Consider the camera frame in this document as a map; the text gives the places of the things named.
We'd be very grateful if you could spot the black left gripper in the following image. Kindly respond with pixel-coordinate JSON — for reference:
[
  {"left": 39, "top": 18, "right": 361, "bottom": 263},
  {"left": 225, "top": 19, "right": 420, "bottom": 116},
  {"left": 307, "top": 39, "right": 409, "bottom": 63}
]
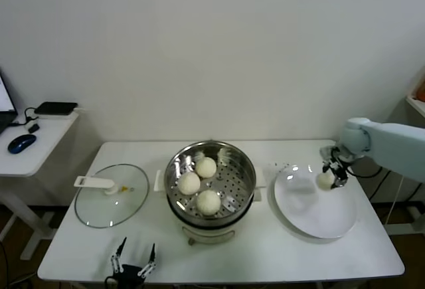
[{"left": 110, "top": 236, "right": 157, "bottom": 289}]

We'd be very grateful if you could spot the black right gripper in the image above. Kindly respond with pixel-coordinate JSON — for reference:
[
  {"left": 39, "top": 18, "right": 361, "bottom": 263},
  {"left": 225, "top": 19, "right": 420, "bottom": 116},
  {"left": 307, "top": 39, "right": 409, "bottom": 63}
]
[{"left": 321, "top": 155, "right": 349, "bottom": 190}]

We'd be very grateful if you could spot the white steamed baozi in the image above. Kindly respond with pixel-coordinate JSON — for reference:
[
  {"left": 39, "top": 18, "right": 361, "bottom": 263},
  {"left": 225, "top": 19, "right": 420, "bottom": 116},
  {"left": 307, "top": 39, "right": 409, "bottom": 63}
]
[
  {"left": 178, "top": 172, "right": 201, "bottom": 195},
  {"left": 315, "top": 172, "right": 334, "bottom": 191},
  {"left": 195, "top": 156, "right": 217, "bottom": 179},
  {"left": 195, "top": 189, "right": 222, "bottom": 217}
]

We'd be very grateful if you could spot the blue black computer mouse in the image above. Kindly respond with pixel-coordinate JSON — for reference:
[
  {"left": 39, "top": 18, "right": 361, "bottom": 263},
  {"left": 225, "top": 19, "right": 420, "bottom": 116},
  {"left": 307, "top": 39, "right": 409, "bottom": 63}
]
[{"left": 7, "top": 133, "right": 37, "bottom": 154}]

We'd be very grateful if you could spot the stainless steel steamer basket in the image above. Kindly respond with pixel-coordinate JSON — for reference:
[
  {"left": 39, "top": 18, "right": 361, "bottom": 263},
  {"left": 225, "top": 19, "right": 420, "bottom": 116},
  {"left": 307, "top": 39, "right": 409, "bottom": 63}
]
[{"left": 165, "top": 140, "right": 258, "bottom": 222}]

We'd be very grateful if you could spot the white round plate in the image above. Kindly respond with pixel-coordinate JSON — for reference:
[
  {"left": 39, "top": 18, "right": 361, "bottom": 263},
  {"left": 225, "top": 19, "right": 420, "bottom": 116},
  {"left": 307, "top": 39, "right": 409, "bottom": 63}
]
[{"left": 268, "top": 163, "right": 361, "bottom": 240}]

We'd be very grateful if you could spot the cream electric cooker base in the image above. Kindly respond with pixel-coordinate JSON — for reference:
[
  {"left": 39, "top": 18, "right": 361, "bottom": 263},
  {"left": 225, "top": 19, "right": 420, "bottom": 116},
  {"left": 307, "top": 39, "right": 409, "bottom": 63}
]
[{"left": 181, "top": 224, "right": 237, "bottom": 246}]

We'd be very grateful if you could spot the black white stand base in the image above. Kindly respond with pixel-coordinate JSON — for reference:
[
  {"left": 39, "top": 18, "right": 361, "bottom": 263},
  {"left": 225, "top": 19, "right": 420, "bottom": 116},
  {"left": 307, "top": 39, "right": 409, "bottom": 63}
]
[{"left": 386, "top": 202, "right": 425, "bottom": 237}]

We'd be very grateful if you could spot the white shelf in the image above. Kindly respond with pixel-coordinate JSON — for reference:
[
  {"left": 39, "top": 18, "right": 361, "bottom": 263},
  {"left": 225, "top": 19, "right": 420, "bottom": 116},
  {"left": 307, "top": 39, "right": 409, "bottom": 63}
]
[{"left": 404, "top": 96, "right": 425, "bottom": 117}]

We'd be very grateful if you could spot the white side table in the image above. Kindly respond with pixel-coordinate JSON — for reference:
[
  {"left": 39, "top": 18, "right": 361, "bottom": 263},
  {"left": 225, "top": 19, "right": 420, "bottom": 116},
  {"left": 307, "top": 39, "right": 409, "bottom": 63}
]
[{"left": 0, "top": 108, "right": 82, "bottom": 260}]

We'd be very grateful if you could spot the black flat box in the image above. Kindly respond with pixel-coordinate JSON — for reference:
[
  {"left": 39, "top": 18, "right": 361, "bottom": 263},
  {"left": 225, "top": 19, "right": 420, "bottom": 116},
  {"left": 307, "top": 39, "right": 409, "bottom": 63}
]
[{"left": 34, "top": 101, "right": 78, "bottom": 116}]

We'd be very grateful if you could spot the black laptop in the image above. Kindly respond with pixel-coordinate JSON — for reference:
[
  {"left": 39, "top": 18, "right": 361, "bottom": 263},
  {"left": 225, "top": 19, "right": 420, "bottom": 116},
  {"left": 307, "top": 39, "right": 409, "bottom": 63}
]
[{"left": 0, "top": 66, "right": 19, "bottom": 136}]

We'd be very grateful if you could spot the grey right wrist camera module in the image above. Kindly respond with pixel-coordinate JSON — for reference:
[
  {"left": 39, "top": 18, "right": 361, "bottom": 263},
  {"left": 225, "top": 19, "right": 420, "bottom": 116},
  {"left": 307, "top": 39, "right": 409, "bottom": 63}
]
[{"left": 319, "top": 145, "right": 341, "bottom": 162}]

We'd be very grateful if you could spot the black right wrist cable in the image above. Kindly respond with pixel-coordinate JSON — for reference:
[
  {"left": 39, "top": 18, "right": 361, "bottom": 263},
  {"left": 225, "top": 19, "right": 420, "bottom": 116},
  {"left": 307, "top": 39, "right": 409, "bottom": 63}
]
[{"left": 345, "top": 161, "right": 383, "bottom": 179}]

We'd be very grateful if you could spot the glass lid with white handle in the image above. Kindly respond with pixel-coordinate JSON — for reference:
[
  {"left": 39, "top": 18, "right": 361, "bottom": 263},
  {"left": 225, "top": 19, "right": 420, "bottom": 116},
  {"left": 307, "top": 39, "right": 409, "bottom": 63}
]
[{"left": 74, "top": 163, "right": 150, "bottom": 229}]

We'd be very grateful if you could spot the white cable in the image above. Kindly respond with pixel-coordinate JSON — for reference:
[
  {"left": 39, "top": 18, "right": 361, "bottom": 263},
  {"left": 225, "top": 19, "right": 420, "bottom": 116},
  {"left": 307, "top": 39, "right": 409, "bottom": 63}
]
[{"left": 386, "top": 174, "right": 404, "bottom": 226}]

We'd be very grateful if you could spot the cream cooker pot with handles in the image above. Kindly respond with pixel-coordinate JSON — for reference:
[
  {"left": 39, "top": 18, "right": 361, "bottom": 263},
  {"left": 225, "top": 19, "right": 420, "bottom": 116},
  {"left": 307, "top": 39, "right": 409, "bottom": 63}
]
[{"left": 155, "top": 165, "right": 268, "bottom": 232}]

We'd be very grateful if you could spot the thin black desk cable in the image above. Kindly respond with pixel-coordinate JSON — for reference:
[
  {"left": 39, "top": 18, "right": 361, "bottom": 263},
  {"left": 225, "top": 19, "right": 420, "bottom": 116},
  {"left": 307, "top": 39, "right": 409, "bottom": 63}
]
[{"left": 13, "top": 106, "right": 43, "bottom": 127}]

